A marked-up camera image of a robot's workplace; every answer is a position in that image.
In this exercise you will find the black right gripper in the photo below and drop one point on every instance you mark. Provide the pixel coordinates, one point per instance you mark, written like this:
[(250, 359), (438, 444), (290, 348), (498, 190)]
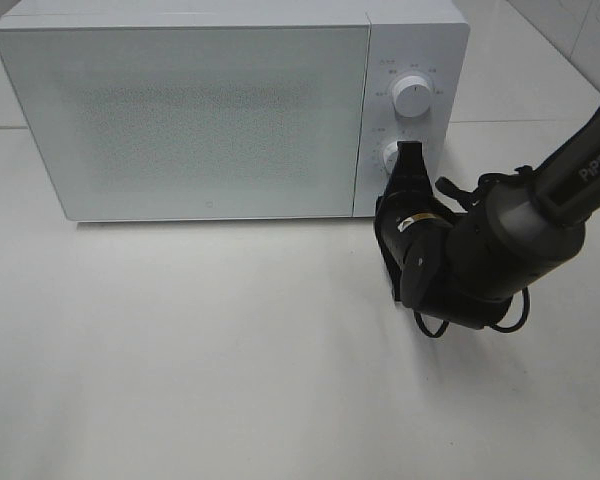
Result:
[(404, 209)]

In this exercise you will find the white microwave knob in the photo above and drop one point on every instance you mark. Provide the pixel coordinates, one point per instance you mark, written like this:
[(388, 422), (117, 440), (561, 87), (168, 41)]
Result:
[(389, 155), (411, 95)]

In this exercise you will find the white microwave door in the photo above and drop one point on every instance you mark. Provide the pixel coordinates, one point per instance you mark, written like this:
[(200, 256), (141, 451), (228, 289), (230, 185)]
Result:
[(183, 124)]

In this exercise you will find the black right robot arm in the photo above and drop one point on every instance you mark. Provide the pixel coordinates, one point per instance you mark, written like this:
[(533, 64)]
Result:
[(461, 256)]

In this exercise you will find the white microwave oven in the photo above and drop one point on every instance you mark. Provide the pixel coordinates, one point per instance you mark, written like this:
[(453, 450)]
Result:
[(426, 37)]

